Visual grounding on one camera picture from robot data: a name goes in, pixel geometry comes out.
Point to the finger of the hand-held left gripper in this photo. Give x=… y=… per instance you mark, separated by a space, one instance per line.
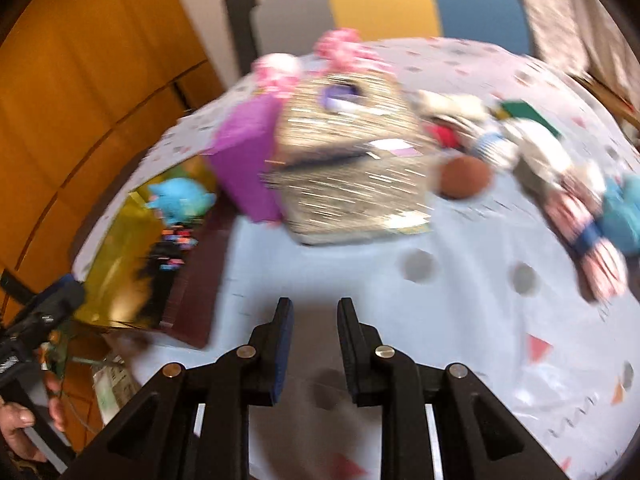
x=52 y=302

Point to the pink spotted cloth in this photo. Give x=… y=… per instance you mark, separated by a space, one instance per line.
x=345 y=52

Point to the black printed cloth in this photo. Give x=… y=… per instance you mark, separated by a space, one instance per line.
x=167 y=265

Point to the green white packet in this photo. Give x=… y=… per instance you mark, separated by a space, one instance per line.
x=115 y=385

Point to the green yellow sponge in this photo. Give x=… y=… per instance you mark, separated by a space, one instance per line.
x=520 y=109

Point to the white knit glove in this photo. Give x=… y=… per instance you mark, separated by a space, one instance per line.
x=450 y=105

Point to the orange wooden cabinet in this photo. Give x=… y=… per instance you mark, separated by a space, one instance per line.
x=75 y=85

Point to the yellow storage box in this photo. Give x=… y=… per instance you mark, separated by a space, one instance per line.
x=115 y=270

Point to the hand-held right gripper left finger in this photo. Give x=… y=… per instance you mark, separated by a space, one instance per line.
x=285 y=336

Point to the patterned curtain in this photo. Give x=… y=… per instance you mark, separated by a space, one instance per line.
x=565 y=10

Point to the purple bag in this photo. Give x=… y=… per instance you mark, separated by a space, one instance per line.
x=245 y=160

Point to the wooden desk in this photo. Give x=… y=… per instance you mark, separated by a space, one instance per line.
x=615 y=100

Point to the blue plush toy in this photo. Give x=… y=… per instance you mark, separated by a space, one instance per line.
x=180 y=200
x=622 y=215

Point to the patterned light blue tablecloth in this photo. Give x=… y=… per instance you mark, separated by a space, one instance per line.
x=475 y=310

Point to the dark red box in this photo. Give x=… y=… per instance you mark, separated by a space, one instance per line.
x=205 y=280

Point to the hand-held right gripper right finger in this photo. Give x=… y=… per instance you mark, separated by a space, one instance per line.
x=347 y=341

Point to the brown ball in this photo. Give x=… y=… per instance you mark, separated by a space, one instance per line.
x=465 y=177

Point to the person's left hand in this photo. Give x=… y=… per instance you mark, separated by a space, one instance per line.
x=17 y=425

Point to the red soft ball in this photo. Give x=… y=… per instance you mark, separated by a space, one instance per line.
x=445 y=136

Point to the purple white cloth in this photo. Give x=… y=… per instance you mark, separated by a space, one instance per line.
x=342 y=97

